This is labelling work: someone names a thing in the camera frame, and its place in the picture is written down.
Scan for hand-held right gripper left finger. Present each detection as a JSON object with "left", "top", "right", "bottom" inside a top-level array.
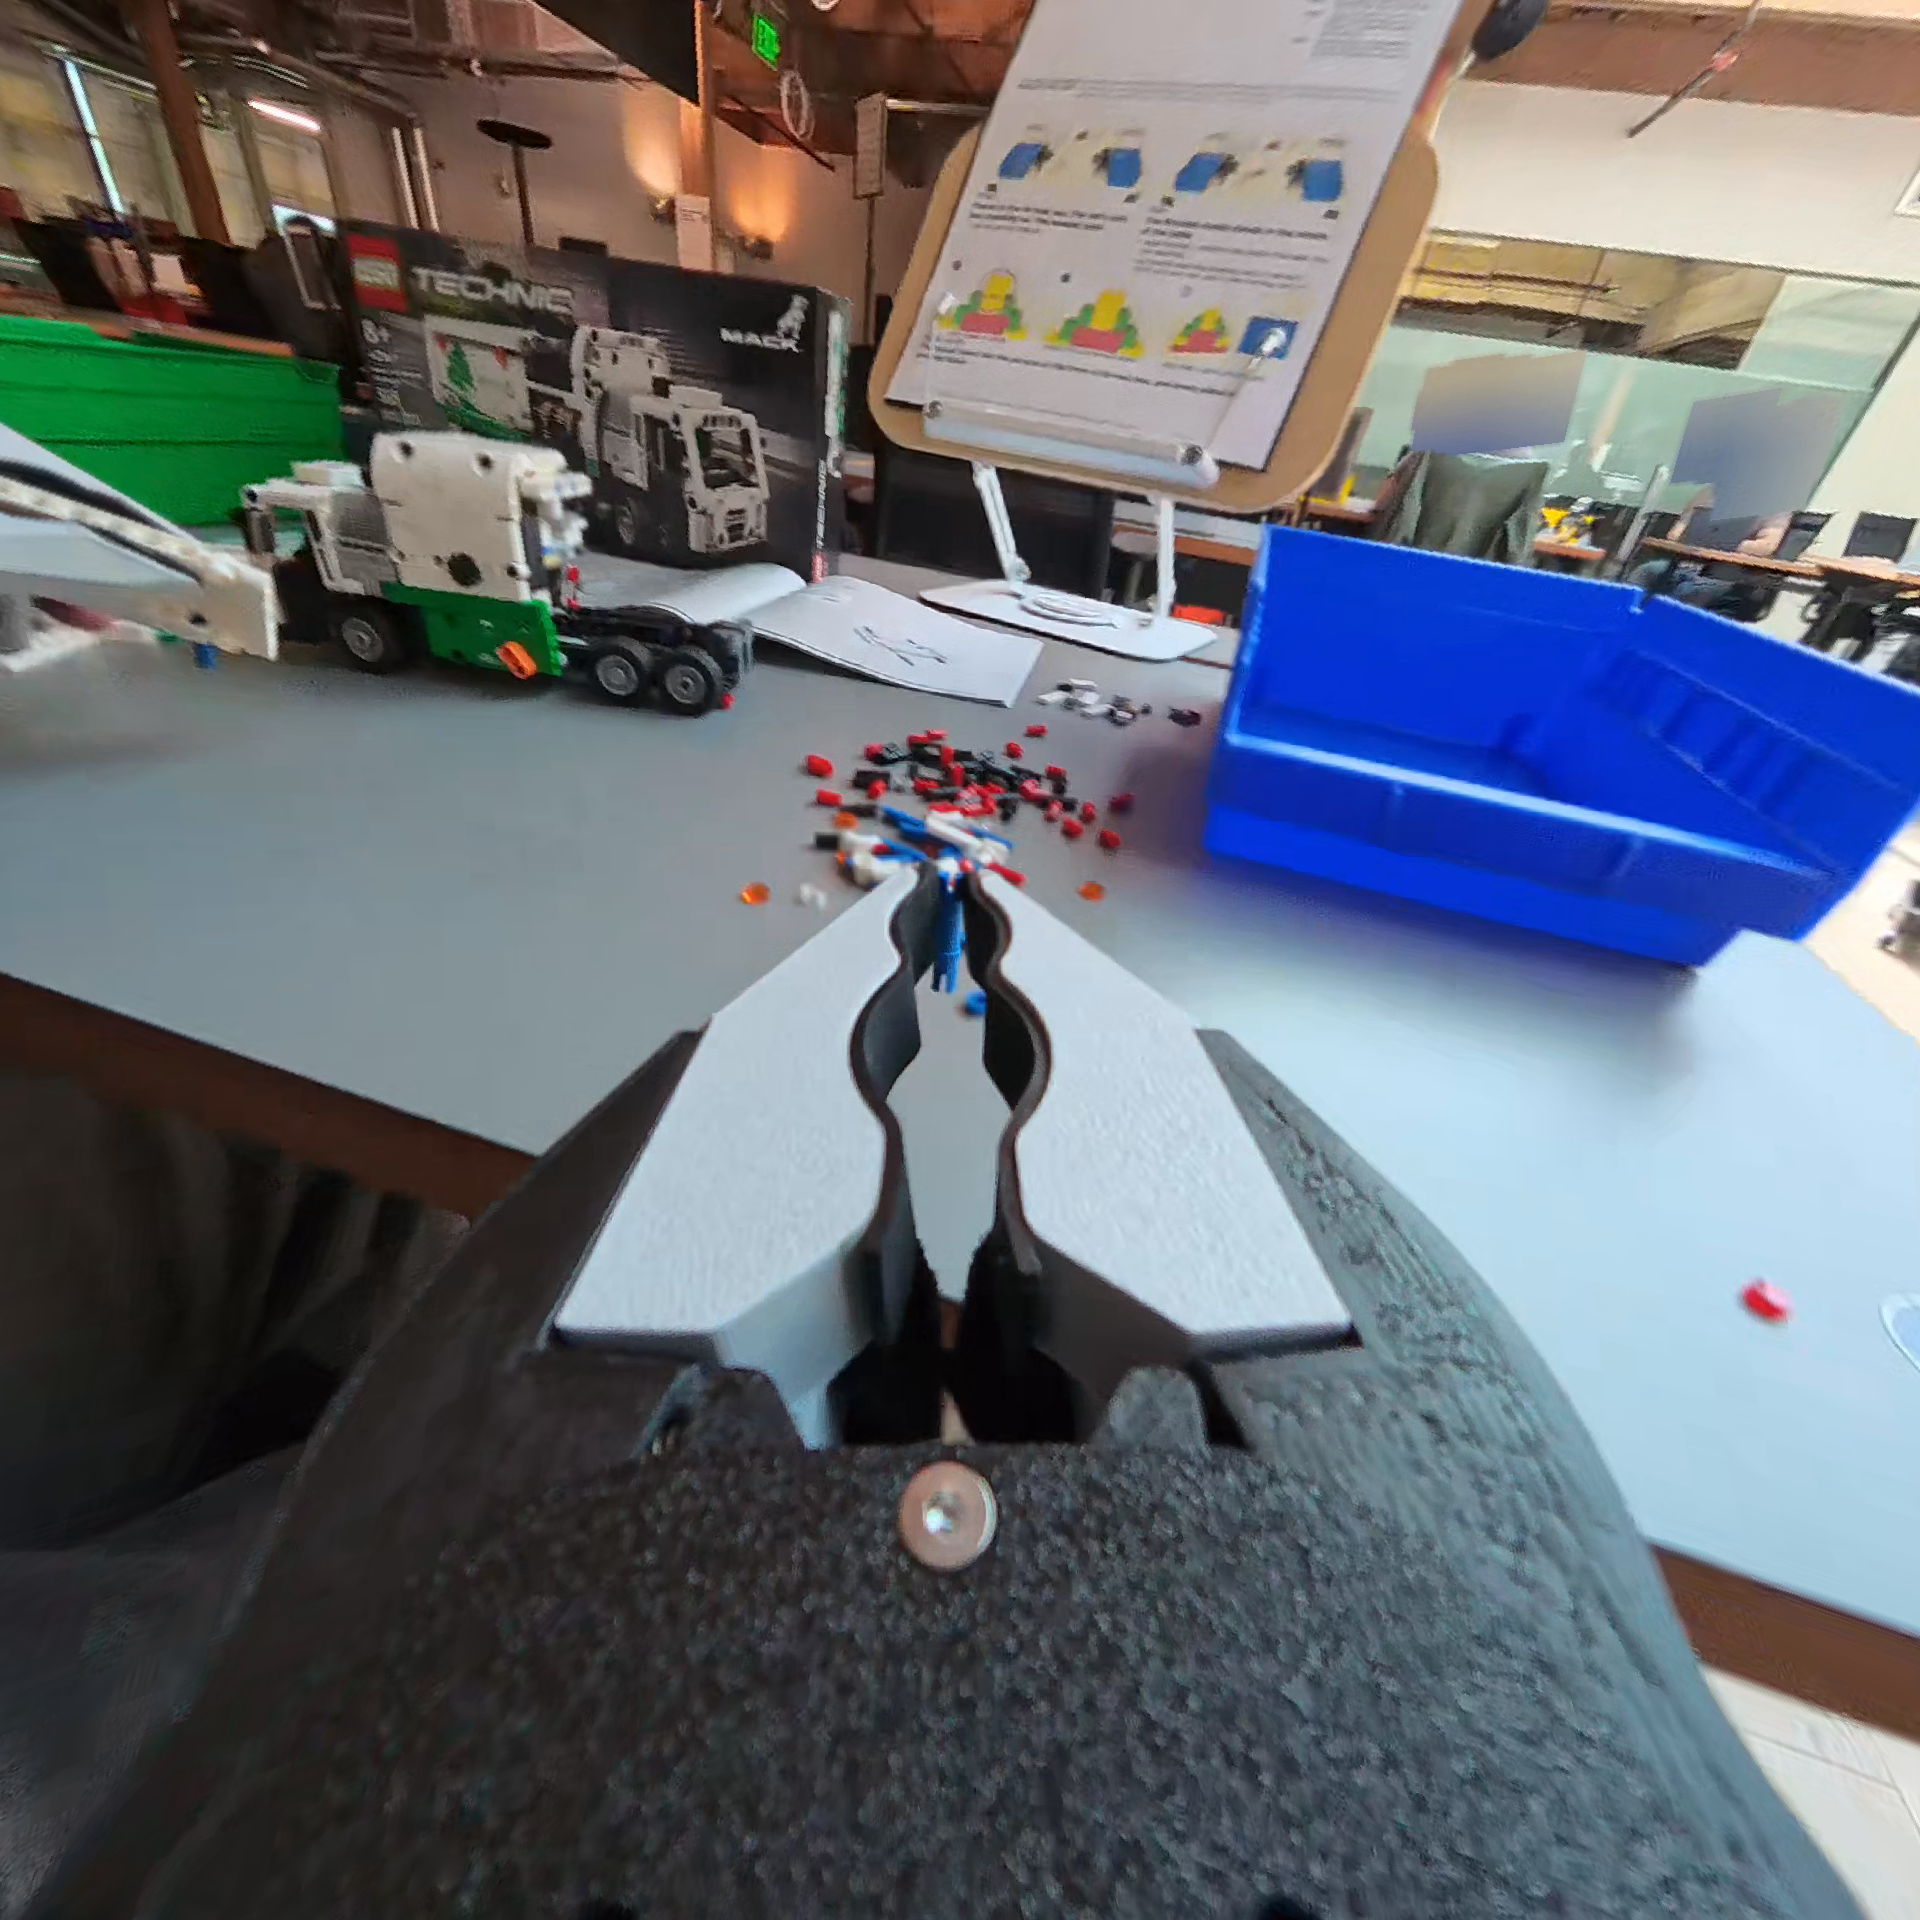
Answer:
[{"left": 550, "top": 866, "right": 943, "bottom": 1450}]

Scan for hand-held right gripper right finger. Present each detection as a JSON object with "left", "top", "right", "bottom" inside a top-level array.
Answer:
[{"left": 959, "top": 877, "right": 1362, "bottom": 1445}]

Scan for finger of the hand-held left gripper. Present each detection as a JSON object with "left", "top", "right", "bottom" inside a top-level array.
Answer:
[
  {"left": 0, "top": 519, "right": 208, "bottom": 638},
  {"left": 0, "top": 421, "right": 210, "bottom": 590}
]

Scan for white lego beam with holes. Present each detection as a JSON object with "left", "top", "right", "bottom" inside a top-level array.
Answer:
[{"left": 0, "top": 464, "right": 282, "bottom": 661}]

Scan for blue lego pin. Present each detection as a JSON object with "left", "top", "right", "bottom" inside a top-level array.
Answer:
[{"left": 920, "top": 863, "right": 980, "bottom": 994}]

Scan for white and green lego truck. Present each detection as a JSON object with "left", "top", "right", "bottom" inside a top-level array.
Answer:
[{"left": 235, "top": 430, "right": 756, "bottom": 713}]

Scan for pile of small lego pins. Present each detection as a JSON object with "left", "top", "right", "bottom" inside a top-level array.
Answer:
[{"left": 798, "top": 724, "right": 1145, "bottom": 905}]

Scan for small white and black lego bits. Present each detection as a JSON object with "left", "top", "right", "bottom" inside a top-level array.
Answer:
[{"left": 1030, "top": 678, "right": 1203, "bottom": 727}]

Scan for open lego instruction booklet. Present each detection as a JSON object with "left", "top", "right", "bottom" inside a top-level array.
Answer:
[{"left": 577, "top": 558, "right": 1044, "bottom": 712}]

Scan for black lego set box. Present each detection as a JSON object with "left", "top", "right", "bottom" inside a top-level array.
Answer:
[{"left": 337, "top": 220, "right": 853, "bottom": 577}]

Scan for green plastic bin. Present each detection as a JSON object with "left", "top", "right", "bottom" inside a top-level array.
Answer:
[{"left": 0, "top": 309, "right": 356, "bottom": 532}]

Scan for black floor lamp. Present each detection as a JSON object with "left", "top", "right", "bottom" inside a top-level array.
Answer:
[{"left": 473, "top": 119, "right": 559, "bottom": 249}]

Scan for blue plastic bin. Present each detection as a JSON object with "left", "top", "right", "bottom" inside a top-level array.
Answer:
[{"left": 1203, "top": 527, "right": 1920, "bottom": 966}]

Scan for person's grey trouser leg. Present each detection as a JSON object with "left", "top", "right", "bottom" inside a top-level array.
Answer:
[{"left": 0, "top": 1069, "right": 504, "bottom": 1920}]

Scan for instruction sheet on stand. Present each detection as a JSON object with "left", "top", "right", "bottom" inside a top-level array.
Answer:
[{"left": 868, "top": 0, "right": 1445, "bottom": 661}]

